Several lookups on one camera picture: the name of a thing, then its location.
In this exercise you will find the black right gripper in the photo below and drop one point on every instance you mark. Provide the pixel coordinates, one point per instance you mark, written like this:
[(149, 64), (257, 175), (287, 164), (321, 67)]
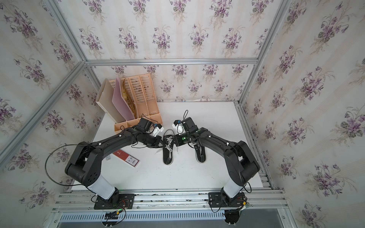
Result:
[(178, 143)]

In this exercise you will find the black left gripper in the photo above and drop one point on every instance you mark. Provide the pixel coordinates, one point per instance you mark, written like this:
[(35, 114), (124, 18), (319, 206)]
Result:
[(158, 139)]

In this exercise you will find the black canvas sneaker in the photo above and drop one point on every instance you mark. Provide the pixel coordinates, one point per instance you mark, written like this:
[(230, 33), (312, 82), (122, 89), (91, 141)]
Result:
[(200, 153), (166, 143)]

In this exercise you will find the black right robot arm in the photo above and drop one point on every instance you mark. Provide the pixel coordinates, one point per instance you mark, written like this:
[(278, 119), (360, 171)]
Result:
[(240, 162)]

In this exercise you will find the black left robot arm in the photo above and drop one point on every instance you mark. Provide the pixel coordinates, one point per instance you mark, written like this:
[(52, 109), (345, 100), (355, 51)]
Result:
[(85, 164)]

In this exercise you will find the red card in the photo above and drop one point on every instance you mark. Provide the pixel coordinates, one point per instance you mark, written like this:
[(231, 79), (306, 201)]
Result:
[(127, 158)]

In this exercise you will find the pink folder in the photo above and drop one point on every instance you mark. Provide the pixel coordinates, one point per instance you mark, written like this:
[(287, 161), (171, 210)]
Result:
[(122, 105)]

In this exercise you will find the peach plastic file organizer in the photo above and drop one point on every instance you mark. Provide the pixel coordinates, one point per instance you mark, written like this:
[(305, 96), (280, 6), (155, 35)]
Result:
[(145, 100)]

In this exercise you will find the yellow wanted poster book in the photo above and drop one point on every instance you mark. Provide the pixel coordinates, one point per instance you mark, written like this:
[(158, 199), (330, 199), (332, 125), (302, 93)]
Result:
[(129, 98)]

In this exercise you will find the beige folder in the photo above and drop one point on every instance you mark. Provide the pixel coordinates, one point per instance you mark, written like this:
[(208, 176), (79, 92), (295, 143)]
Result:
[(104, 100)]

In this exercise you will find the small circuit board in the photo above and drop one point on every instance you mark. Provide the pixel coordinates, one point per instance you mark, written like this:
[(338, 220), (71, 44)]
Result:
[(111, 216)]

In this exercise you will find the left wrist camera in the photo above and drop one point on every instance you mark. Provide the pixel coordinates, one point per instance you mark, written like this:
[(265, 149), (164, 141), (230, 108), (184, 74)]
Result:
[(149, 126)]

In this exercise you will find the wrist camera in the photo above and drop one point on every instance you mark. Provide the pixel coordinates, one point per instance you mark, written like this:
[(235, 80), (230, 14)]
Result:
[(149, 126), (185, 126)]

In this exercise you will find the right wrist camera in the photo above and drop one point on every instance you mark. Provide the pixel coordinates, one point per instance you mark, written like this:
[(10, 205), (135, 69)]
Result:
[(185, 126)]

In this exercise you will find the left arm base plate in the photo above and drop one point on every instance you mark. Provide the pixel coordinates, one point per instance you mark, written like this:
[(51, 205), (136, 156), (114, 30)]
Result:
[(115, 202)]

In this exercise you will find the aluminium rail frame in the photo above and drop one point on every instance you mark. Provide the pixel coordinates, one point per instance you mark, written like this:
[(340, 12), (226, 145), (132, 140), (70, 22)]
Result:
[(174, 203)]

